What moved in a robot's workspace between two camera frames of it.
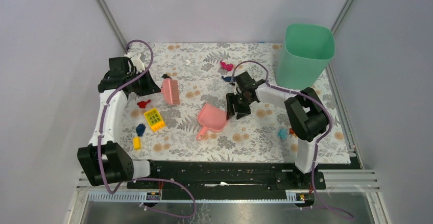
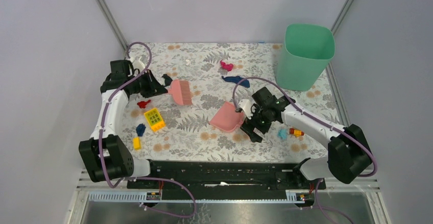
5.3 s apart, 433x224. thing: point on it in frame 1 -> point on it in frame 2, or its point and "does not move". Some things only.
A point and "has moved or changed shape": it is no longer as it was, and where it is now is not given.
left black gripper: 150,87 does not move
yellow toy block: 154,119 does not move
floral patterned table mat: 185,121 does not move
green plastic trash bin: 308,50 does not move
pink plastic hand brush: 171,91 has moved or changed shape
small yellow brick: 137,143 does not move
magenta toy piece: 228,67 does not move
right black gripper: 230,99 -> 248,125
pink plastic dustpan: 213,118 has moved or changed shape
